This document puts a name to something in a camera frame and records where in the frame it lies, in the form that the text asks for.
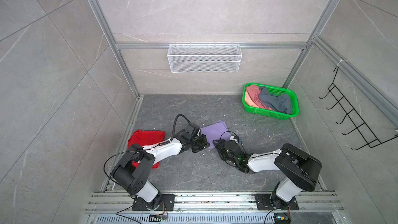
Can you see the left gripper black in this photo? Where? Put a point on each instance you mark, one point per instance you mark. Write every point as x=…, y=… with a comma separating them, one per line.
x=205, y=143

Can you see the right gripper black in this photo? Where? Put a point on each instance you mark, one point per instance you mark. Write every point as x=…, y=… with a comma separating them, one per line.
x=220, y=146

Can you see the purple t shirt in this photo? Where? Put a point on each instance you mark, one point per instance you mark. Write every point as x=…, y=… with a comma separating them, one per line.
x=216, y=131

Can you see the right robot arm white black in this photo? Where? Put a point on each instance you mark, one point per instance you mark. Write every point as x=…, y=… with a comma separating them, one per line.
x=300, y=169

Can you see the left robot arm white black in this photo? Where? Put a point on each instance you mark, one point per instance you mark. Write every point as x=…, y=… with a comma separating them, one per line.
x=133, y=169

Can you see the red folded t shirt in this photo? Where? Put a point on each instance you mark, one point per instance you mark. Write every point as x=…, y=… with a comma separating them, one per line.
x=146, y=138

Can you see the pink t shirt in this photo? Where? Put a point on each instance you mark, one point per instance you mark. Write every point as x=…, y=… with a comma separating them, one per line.
x=252, y=97

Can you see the green plastic basket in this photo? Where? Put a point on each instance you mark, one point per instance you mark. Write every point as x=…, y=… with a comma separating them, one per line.
x=278, y=91

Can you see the dark grey t shirt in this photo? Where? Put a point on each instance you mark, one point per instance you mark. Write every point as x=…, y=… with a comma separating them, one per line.
x=281, y=103

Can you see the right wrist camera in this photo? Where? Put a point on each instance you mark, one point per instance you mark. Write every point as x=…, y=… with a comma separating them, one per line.
x=236, y=139

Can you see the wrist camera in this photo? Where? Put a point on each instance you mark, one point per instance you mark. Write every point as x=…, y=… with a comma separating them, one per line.
x=193, y=129
x=236, y=139

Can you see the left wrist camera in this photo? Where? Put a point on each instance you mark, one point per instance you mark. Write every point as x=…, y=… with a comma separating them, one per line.
x=193, y=129

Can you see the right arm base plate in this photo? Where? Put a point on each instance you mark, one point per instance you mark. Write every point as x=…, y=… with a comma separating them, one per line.
x=267, y=202

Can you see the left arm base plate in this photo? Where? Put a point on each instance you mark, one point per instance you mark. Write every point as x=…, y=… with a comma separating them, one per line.
x=160, y=202

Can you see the white wire mesh shelf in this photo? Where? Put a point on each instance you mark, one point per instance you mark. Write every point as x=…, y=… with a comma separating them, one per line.
x=214, y=58

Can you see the aluminium mounting rail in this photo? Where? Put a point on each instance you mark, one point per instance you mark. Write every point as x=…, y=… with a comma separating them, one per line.
x=195, y=202

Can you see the black wire hook rack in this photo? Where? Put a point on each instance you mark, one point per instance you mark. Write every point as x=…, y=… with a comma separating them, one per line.
x=359, y=125

